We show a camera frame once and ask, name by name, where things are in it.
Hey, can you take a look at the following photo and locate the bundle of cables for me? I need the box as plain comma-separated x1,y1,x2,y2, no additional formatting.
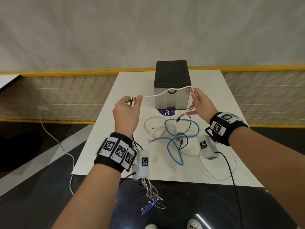
118,96,166,215

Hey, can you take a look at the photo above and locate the black wristband with markers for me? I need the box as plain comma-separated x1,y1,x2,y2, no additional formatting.
205,112,249,147
94,132,137,173

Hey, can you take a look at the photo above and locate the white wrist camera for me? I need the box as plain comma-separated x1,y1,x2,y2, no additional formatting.
131,150,150,178
198,135,220,160

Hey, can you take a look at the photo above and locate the yellow mesh fence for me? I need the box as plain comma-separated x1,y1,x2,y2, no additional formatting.
0,65,305,128

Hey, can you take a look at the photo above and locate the person's left hand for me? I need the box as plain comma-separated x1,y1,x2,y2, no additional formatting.
112,94,143,139

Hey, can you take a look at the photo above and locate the long white power cord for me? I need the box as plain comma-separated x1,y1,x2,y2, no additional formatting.
39,107,76,196

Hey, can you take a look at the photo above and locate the white side table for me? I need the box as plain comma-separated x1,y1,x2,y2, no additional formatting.
0,74,22,90

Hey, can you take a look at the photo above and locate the black-topped grey drawer box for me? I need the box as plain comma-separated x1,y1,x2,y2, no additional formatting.
153,60,192,110

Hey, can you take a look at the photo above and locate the person's right forearm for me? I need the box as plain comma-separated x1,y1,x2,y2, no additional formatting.
228,127,305,227

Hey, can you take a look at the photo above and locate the person's right hand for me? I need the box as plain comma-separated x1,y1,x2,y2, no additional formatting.
185,87,219,124

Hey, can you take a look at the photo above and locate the dark blue printed packet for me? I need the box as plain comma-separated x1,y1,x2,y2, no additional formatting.
158,108,176,116

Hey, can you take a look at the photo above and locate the person's left forearm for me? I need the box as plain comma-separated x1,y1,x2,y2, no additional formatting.
51,163,122,229

